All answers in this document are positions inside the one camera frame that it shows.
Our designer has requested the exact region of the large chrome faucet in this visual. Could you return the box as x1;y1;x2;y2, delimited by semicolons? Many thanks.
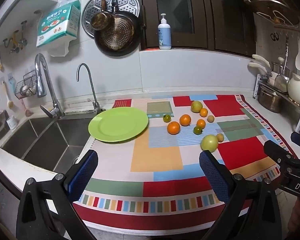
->
34;53;65;119

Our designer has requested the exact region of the metal wall tap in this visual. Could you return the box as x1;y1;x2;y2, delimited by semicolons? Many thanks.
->
3;20;28;54

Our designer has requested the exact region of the black frying pan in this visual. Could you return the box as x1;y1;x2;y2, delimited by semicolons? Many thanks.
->
94;0;142;57

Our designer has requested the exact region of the black wire basket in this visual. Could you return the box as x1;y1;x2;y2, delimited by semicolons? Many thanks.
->
14;72;40;99

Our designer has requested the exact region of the white ceramic jug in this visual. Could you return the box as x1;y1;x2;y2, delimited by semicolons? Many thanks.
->
287;74;300;106

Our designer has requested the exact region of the steel sink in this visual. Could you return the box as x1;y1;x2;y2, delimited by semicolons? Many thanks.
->
0;115;98;173

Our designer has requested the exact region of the white pump soap bottle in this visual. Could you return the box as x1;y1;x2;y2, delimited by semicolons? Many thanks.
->
157;13;172;50

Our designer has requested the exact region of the thin gooseneck faucet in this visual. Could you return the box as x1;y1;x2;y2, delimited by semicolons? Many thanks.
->
77;63;106;114

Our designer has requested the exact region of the metal ladle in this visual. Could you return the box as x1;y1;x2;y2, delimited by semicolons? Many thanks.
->
282;34;291;76

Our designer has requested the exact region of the steel cooking pot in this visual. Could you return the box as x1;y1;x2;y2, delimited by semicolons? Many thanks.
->
257;84;284;114

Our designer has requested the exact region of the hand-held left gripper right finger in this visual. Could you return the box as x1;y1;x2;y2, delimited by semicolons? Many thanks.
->
199;150;289;240

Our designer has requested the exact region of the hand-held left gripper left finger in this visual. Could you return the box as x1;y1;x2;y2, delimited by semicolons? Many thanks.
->
16;149;98;240

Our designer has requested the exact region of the dish brush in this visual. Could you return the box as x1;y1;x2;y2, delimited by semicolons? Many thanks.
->
0;77;16;110

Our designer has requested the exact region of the teal paper towel packet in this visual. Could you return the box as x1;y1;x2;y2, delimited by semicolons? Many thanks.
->
36;0;81;57

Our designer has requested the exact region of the dark wooden window frame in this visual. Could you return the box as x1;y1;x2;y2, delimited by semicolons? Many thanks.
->
134;0;257;57

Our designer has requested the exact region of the small white cup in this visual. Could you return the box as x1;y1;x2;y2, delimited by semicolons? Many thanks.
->
6;115;18;130

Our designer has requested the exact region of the brass colander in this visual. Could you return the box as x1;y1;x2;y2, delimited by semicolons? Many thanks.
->
100;17;135;51

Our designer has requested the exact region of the colourful patchwork mat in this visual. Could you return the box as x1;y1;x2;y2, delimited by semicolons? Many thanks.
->
72;94;299;230

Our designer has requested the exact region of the cream handled knife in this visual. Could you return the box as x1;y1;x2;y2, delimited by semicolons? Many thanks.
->
248;62;270;78
252;54;272;74

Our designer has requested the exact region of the metal dish rack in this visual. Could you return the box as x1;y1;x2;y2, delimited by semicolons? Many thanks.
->
253;73;300;130

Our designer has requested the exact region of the green plate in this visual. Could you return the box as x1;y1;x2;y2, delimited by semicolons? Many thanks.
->
88;107;149;143

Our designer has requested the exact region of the person's right hand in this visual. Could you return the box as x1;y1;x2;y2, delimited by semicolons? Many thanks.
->
287;197;300;240

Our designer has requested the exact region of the round metal steamer plate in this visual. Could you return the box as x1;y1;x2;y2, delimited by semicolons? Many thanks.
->
81;0;140;39

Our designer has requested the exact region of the white rice paddle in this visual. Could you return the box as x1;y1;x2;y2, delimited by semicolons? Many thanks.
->
295;36;300;71

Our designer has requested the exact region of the large green citrus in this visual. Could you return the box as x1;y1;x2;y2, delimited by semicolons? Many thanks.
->
191;100;203;113
201;134;219;153

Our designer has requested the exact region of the small brass pot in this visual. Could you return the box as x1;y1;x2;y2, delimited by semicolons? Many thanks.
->
91;0;115;31

